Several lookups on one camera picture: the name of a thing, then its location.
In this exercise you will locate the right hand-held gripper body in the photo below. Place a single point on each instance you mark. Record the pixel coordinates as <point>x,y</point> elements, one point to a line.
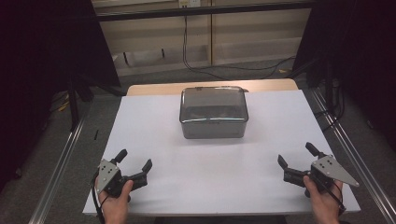
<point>331,169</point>

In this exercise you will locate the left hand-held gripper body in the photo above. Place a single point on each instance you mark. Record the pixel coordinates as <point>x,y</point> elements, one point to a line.
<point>109,174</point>

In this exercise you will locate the grey storage box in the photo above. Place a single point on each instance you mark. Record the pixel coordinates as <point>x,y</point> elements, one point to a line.
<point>213,130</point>

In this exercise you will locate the person's left hand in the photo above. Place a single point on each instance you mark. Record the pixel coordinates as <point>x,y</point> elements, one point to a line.
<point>115,210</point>

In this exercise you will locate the person's right hand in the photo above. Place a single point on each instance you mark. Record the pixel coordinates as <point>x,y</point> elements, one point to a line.
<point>325,208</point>

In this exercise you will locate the black metal stand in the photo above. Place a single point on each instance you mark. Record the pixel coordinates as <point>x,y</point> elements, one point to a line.
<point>74,102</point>

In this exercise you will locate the white table mat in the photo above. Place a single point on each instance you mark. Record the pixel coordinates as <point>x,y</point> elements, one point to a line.
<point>211,174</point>

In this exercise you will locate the yellow floor tape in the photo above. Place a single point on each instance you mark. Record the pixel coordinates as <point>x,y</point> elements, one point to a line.
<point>63,104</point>

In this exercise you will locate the black curtain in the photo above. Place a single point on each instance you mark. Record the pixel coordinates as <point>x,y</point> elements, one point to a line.
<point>40,62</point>
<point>358,46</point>

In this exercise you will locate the black horizontal bar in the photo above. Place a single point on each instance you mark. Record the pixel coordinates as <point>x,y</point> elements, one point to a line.
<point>202,11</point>

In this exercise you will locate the aluminium floor rail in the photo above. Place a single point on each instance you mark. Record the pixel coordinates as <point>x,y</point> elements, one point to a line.
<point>59,174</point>
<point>358,161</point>

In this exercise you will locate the white wall socket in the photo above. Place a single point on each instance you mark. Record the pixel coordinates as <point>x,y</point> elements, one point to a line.
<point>190,3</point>

